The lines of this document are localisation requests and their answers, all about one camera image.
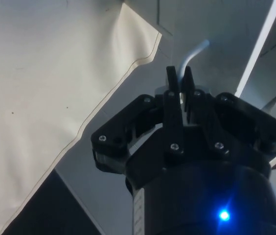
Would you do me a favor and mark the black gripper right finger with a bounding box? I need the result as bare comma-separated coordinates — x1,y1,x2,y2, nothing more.
183,66,276,159

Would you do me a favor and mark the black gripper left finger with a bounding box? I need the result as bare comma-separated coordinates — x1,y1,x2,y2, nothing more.
91,65,185,172

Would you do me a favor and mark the pale blue cable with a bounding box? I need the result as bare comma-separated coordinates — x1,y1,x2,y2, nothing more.
178,40,211,84

